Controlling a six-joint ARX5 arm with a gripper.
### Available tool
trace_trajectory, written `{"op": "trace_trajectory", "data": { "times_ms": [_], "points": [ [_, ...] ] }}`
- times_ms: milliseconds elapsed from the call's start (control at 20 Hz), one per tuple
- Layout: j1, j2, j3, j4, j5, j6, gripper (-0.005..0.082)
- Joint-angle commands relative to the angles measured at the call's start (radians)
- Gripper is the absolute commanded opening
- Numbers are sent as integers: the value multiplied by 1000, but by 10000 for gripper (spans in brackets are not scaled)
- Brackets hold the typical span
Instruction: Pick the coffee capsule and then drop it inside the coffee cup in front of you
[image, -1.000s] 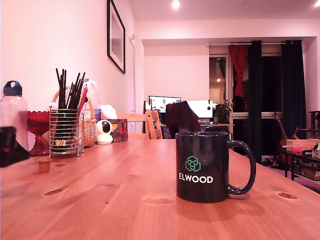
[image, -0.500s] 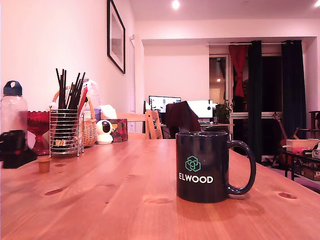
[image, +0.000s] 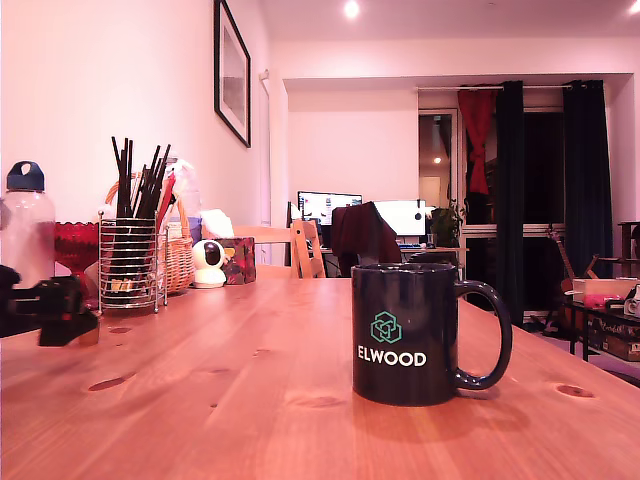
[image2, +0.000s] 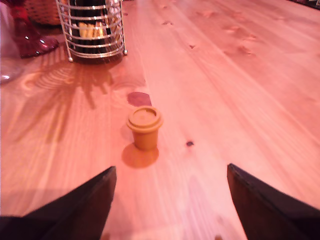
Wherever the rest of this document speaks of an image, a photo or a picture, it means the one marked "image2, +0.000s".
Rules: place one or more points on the clear bottle with blue cap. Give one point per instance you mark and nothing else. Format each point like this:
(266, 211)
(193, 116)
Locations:
(7, 62)

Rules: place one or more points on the red glass goblet bowl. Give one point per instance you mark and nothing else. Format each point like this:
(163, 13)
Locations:
(27, 37)

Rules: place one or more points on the mustard yellow coffee capsule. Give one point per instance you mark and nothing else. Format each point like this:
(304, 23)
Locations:
(145, 135)

